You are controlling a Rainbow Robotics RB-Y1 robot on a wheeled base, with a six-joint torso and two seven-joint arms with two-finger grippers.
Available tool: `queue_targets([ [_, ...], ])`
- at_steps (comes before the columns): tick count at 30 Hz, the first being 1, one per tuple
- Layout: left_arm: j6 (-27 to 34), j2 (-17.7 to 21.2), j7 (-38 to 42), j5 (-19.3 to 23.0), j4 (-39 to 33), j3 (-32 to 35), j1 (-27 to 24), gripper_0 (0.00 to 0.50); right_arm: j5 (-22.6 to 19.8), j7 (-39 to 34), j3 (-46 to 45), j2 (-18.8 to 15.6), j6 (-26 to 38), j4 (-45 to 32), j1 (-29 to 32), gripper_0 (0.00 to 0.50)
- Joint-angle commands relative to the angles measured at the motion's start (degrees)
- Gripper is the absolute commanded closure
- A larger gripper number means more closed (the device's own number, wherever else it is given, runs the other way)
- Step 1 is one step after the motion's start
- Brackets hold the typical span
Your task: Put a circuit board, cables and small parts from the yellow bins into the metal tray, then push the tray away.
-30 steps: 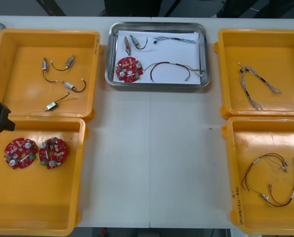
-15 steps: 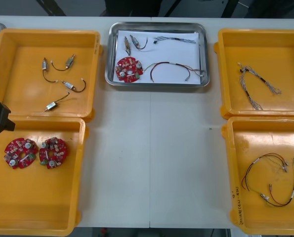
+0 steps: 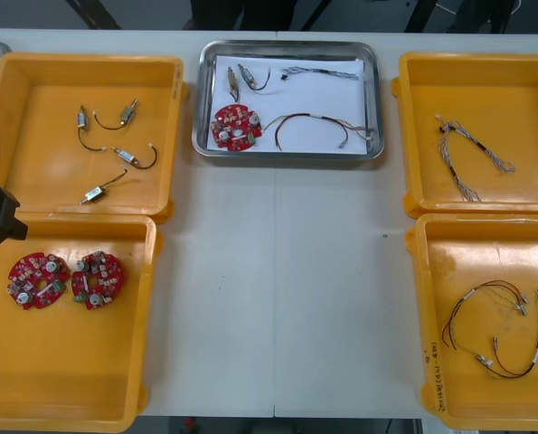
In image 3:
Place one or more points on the white paper sheet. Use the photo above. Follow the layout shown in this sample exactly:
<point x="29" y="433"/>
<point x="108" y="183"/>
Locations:
<point x="314" y="97"/>

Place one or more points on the yellow-orange plastic bin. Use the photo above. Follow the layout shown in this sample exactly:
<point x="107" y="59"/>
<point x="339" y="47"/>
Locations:
<point x="476" y="90"/>
<point x="467" y="398"/>
<point x="38" y="190"/>
<point x="78" y="361"/>

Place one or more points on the round red circuit board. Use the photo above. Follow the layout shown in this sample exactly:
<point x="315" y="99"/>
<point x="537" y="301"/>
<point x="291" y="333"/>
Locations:
<point x="97" y="282"/>
<point x="33" y="271"/>
<point x="232" y="118"/>

